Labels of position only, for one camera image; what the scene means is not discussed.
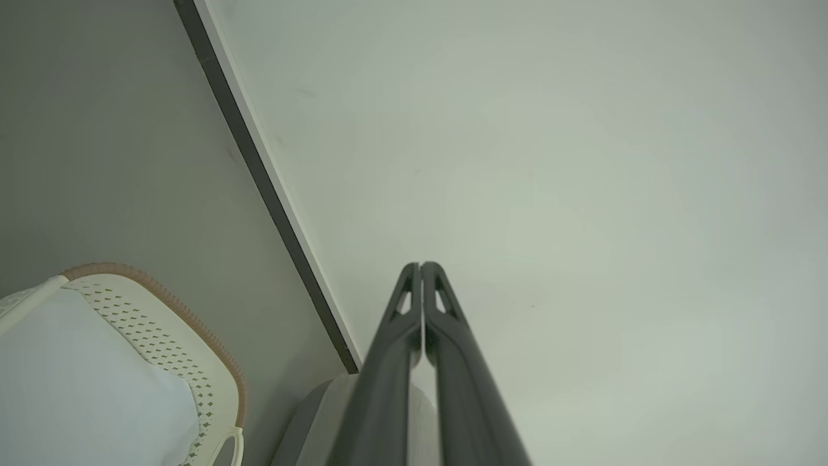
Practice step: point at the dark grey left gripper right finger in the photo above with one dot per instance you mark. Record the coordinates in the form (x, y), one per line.
(472, 401)

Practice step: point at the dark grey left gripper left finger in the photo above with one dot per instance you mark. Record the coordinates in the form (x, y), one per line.
(381, 388)

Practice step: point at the cream perforated laundry basket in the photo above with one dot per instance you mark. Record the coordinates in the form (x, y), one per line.
(162, 336)

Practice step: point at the grey fabric sofa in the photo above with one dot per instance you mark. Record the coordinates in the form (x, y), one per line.
(310, 427)

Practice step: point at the white and black baseboard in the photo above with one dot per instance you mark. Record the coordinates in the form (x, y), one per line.
(259, 175)

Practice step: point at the white garment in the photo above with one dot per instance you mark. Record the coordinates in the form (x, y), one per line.
(84, 388)

